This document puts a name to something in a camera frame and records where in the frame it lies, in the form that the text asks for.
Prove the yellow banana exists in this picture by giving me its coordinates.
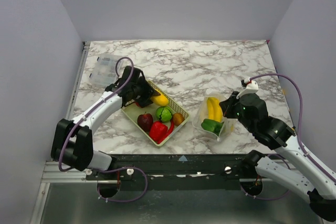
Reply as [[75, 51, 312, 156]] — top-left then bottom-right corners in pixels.
[[207, 97, 223, 122]]

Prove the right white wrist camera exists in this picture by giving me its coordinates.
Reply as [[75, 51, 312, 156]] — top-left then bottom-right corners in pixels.
[[240, 78, 259, 95]]

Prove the clear plastic parts box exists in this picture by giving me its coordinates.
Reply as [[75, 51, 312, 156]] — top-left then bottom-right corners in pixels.
[[89, 54, 122, 87]]

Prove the clear zip top bag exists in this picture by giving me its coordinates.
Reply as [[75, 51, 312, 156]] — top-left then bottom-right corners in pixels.
[[192, 92, 236, 142]]

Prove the pale green plastic basket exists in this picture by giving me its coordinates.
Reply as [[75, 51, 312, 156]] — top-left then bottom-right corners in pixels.
[[121, 80, 190, 147]]

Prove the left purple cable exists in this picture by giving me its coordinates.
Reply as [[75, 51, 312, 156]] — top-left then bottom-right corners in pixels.
[[57, 56, 149, 204]]

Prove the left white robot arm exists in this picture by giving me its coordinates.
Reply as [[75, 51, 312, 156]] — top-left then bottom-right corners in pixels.
[[51, 66, 160, 179]]

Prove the red bell pepper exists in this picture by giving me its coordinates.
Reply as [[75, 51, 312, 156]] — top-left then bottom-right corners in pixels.
[[149, 121, 168, 143]]

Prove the purple cable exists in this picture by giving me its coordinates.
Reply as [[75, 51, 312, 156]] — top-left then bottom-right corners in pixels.
[[57, 56, 149, 204], [241, 73, 336, 201]]

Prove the dark red plum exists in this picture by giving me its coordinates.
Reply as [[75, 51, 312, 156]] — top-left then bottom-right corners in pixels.
[[137, 113, 153, 132]]

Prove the green bell pepper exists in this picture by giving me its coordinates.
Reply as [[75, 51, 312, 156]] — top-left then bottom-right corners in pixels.
[[201, 119, 224, 136]]

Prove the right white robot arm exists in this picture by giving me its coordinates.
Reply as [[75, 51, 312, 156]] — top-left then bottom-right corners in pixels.
[[219, 92, 335, 222]]

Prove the aluminium extrusion rail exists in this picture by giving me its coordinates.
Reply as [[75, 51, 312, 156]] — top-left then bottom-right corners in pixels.
[[40, 161, 99, 183]]

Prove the green round melon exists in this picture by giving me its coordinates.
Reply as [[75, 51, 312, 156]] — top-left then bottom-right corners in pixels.
[[155, 106, 173, 123]]

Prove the red chili pepper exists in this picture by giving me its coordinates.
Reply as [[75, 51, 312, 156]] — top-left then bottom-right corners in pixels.
[[157, 120, 174, 144]]

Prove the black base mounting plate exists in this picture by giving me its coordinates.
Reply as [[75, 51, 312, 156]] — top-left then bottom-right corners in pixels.
[[54, 153, 289, 192]]

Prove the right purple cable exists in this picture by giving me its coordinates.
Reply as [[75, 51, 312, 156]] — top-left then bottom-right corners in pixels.
[[241, 73, 336, 201]]

